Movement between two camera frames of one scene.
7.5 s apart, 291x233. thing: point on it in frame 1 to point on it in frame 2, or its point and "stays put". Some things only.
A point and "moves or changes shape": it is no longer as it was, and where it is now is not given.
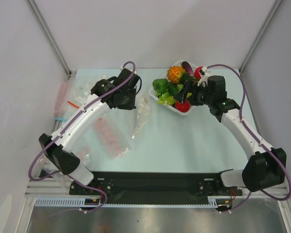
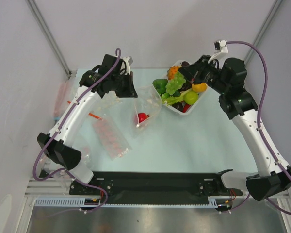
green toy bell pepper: (160, 85) stays put
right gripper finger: (181, 96) to (189, 72)
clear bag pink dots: (84, 154) stays put
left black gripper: (131, 105) to (130, 91)
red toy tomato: (182, 107) to (142, 116)
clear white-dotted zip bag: (142, 110) moves or changes shape
